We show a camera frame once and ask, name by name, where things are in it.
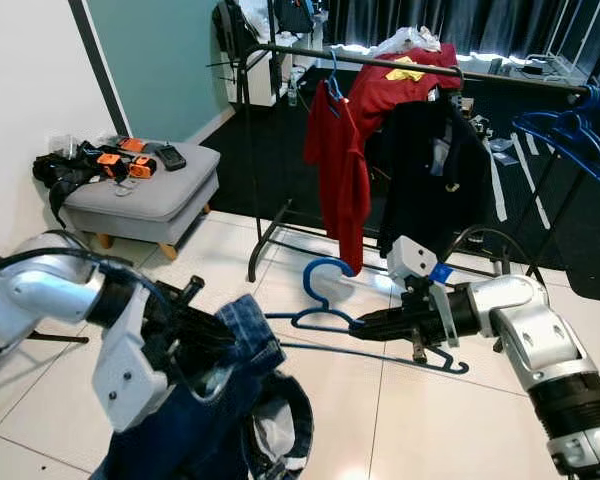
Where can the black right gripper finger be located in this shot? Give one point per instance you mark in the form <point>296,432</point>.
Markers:
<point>390,334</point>
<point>385,320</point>

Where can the blue jeans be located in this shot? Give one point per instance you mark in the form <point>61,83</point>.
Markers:
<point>220,430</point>

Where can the plain red shirt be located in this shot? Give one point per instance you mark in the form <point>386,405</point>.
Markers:
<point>340,190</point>

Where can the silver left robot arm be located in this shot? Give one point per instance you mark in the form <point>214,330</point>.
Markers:
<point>50,295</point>

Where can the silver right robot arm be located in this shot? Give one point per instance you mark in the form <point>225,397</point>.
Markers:
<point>540,320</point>

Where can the grey hanger hook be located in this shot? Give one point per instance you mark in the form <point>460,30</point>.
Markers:
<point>455,85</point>

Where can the dark navy shirt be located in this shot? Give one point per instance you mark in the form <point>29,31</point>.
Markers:
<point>430,190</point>

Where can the grey padded ottoman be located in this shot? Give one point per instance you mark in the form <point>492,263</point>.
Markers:
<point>140,200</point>

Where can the orange black device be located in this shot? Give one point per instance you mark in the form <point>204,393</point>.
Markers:
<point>140,167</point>
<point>132,145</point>

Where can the red shirt with yellow star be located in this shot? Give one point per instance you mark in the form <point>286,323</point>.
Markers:
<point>380,95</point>

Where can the clear plastic container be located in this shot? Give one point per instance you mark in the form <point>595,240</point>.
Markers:
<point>65,146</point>

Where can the white shelf unit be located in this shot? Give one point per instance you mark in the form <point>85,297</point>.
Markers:
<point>265,85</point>

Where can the white crumpled plastic bag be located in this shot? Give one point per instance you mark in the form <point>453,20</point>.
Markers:
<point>410,40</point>

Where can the black metal clothes rack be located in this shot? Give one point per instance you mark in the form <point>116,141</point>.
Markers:
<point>290,51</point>

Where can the black backpack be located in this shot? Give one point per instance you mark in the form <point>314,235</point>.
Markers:
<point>232,35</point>

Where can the dark curtain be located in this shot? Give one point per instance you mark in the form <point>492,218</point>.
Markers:
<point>490,22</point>

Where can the black bag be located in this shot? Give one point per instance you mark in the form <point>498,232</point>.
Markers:
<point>290,15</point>

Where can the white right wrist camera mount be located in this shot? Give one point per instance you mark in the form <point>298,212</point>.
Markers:
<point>410,258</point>

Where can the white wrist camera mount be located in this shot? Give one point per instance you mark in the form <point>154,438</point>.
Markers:
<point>410,258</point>
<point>130,380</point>

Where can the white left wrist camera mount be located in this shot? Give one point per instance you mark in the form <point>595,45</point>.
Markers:
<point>130,380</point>

